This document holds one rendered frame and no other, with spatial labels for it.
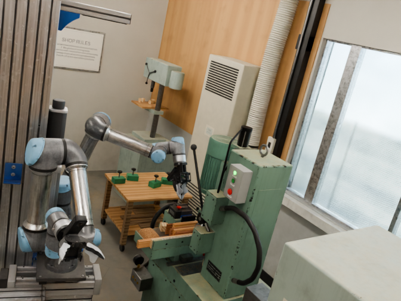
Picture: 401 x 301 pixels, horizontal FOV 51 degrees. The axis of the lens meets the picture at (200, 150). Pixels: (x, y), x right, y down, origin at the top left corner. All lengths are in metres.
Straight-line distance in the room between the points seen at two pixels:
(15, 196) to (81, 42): 3.06
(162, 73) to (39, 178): 2.72
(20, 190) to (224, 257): 1.03
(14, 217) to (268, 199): 1.22
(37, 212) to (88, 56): 3.26
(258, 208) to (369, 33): 1.73
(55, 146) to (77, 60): 3.19
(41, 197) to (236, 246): 0.92
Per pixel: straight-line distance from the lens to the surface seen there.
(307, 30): 3.52
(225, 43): 4.35
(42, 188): 1.93
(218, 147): 2.17
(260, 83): 3.64
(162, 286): 2.48
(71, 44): 4.95
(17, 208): 2.20
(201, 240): 2.15
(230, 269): 2.12
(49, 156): 1.86
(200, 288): 2.24
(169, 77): 4.39
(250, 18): 4.12
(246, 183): 1.92
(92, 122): 2.39
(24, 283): 2.20
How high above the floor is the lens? 2.07
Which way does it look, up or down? 17 degrees down
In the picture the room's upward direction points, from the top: 13 degrees clockwise
